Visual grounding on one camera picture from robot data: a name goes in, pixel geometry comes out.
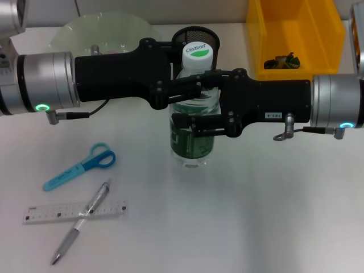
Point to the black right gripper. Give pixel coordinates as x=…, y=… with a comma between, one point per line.
x=264, y=96

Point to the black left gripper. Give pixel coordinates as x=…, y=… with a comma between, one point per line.
x=119, y=76

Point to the clear bottle with green label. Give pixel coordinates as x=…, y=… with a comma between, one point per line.
x=197, y=57

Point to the green plastic wrapper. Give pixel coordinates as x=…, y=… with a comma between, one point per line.
x=284, y=63

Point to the blue scissors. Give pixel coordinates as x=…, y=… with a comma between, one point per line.
x=71, y=173

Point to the black mesh pen cup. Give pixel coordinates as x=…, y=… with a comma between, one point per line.
x=199, y=35

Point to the green glass fruit plate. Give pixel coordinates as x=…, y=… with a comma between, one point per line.
x=85, y=37

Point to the clear silver ballpoint pen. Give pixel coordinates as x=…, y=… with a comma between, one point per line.
x=71, y=239

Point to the transparent plastic ruler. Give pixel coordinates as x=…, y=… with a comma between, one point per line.
x=42, y=214

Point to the yellow plastic storage bin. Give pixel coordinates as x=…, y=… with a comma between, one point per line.
x=295, y=34

